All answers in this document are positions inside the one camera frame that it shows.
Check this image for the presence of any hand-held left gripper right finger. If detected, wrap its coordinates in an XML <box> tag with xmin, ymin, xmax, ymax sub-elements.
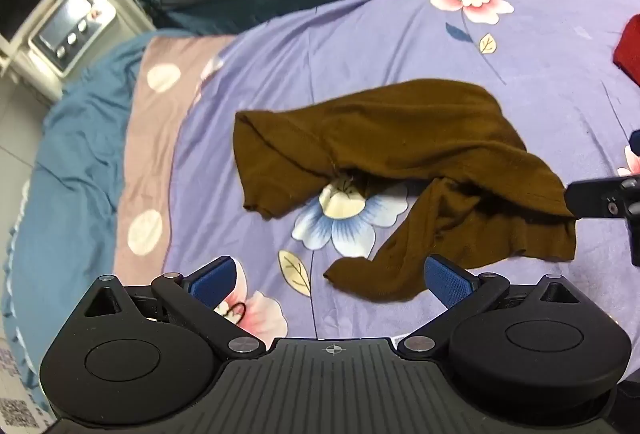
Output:
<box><xmin>398</xmin><ymin>254</ymin><xmax>577</xmax><ymax>358</ymax></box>

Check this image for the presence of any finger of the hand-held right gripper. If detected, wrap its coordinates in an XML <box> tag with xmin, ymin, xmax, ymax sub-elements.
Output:
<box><xmin>564</xmin><ymin>174</ymin><xmax>640</xmax><ymax>221</ymax></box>

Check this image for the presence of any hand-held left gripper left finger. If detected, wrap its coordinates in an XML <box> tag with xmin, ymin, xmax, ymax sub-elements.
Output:
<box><xmin>81</xmin><ymin>256</ymin><xmax>267</xmax><ymax>358</ymax></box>

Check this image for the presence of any brown knit garment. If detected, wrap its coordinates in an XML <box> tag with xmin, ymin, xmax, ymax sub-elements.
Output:
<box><xmin>233</xmin><ymin>78</ymin><xmax>578</xmax><ymax>304</ymax></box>

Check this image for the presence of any floral purple blanket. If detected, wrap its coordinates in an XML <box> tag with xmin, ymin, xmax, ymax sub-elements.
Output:
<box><xmin>113</xmin><ymin>0</ymin><xmax>640</xmax><ymax>356</ymax></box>

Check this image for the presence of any silver appliance with knobs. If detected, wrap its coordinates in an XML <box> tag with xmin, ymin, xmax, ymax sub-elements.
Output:
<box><xmin>28</xmin><ymin>0</ymin><xmax>119</xmax><ymax>76</ymax></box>

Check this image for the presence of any red cloth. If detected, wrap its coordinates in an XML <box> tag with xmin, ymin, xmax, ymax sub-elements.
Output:
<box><xmin>613</xmin><ymin>13</ymin><xmax>640</xmax><ymax>89</ymax></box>

